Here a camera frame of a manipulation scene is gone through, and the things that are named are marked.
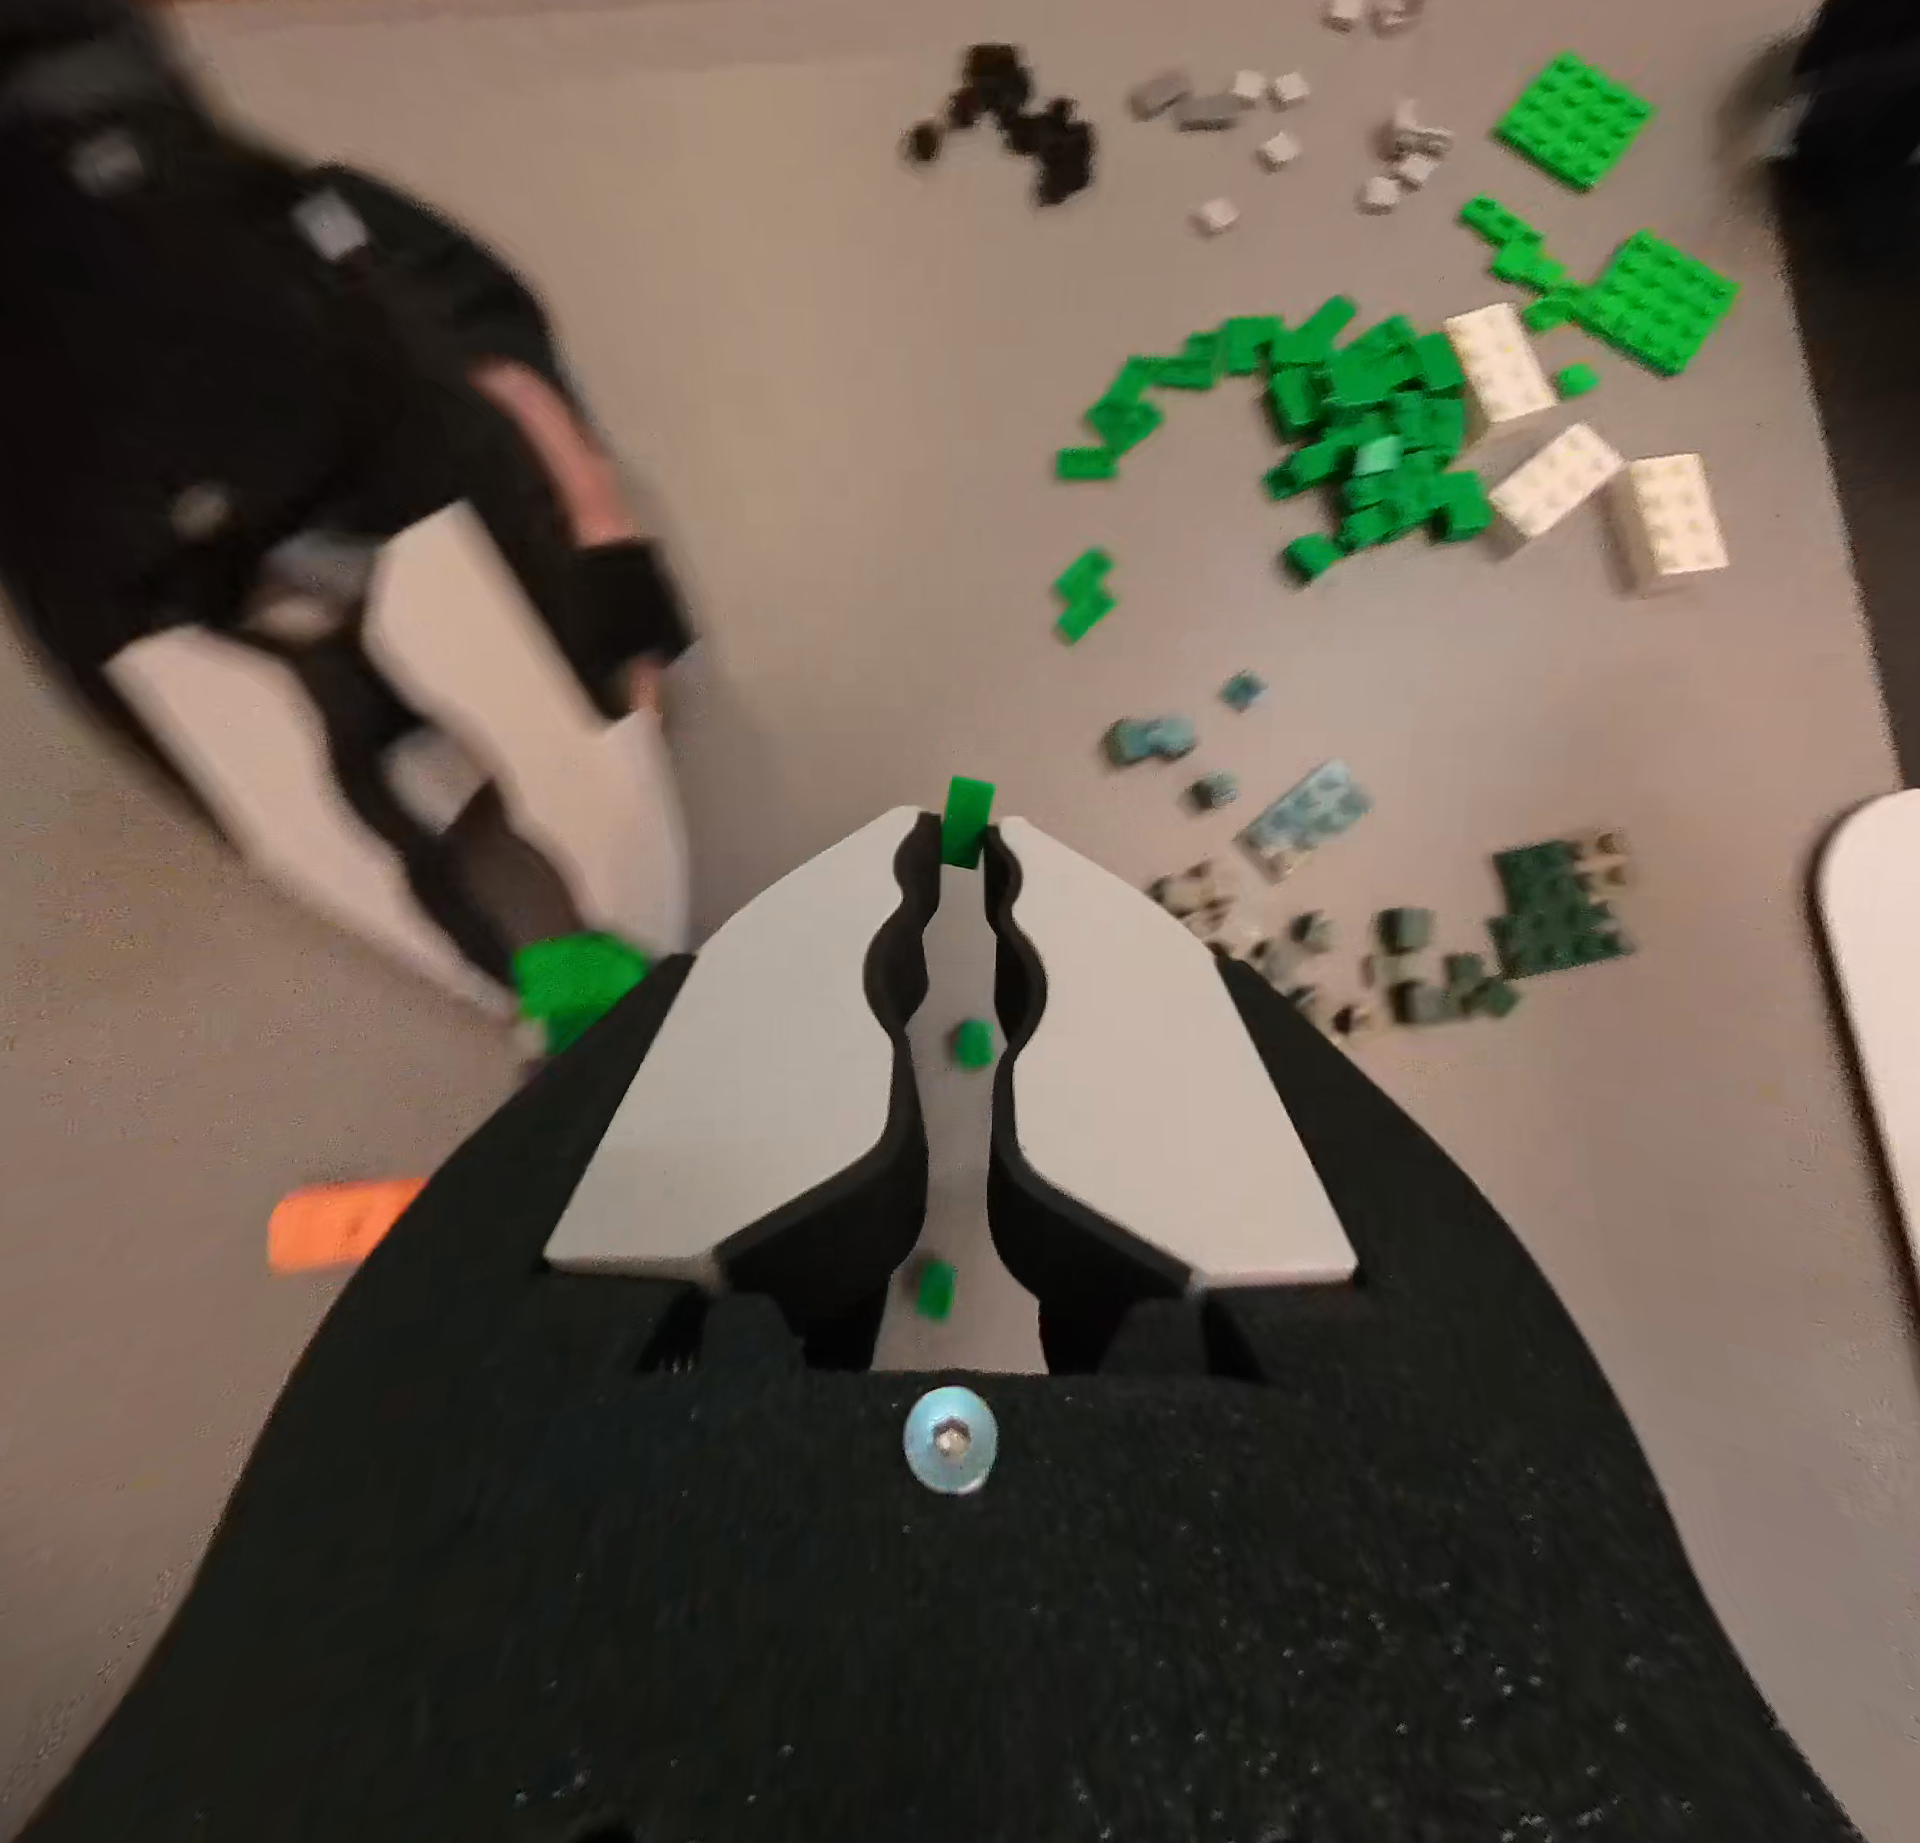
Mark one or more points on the dark green lego plate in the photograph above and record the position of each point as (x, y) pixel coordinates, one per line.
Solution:
(1552, 905)

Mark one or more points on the green framed lego tile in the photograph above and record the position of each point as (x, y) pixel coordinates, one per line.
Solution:
(1081, 618)
(1091, 571)

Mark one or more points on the small green lego piece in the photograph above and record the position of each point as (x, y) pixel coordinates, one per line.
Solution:
(968, 819)

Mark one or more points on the scattered light grey lego pieces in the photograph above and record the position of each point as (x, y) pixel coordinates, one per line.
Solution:
(1207, 110)

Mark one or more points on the white rounded board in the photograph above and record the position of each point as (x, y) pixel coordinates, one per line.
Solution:
(1876, 1003)

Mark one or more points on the pile of bright green bricks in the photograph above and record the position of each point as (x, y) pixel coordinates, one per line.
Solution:
(1350, 418)

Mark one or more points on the tiny bright green lego cube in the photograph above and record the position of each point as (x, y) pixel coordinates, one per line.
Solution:
(971, 1039)
(936, 1288)

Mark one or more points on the teal lego piece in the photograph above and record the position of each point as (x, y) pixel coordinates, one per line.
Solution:
(1242, 691)
(1151, 740)
(1212, 788)

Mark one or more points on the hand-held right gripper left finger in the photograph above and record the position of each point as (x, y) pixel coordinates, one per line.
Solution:
(721, 1093)

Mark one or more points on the black object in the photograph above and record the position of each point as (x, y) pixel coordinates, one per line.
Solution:
(1852, 74)

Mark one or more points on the white lego brick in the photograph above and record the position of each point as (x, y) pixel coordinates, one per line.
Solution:
(1561, 478)
(1500, 358)
(1672, 519)

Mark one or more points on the light blue lego plate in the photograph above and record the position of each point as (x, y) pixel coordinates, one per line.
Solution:
(1301, 819)

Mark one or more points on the orange brick separator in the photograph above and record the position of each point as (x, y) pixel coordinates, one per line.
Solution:
(338, 1219)

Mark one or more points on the green lego plate assembly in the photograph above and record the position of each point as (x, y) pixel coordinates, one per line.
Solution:
(577, 980)

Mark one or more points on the person's left hand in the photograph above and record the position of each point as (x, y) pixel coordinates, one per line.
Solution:
(566, 463)

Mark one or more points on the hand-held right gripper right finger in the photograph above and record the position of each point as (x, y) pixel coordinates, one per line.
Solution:
(1156, 1093)

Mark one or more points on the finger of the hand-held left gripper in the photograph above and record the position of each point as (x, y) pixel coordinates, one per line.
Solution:
(256, 764)
(511, 674)

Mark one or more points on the green narrow lego plate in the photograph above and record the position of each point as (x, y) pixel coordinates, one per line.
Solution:
(1516, 241)

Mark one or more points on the pile of dark green pieces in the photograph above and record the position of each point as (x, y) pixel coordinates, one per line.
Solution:
(1402, 930)

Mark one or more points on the green square lego plate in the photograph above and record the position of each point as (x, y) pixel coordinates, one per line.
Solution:
(1658, 299)
(1572, 119)

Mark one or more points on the pile of black lego pieces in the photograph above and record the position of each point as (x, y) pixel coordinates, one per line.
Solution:
(1013, 119)

